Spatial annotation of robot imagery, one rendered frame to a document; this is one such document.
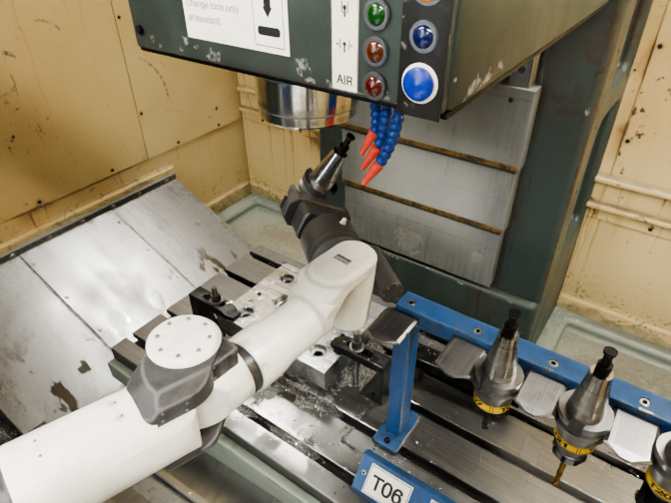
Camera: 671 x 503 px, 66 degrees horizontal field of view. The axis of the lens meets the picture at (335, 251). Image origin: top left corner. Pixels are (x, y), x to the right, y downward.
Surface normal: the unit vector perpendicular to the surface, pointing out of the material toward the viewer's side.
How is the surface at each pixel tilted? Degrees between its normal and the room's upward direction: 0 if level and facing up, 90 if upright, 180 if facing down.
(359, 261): 4
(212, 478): 8
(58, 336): 24
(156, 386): 3
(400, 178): 90
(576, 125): 90
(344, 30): 90
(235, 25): 90
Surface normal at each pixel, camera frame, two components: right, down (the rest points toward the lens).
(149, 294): 0.33, -0.62
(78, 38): 0.82, 0.33
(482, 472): 0.00, -0.81
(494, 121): -0.58, 0.47
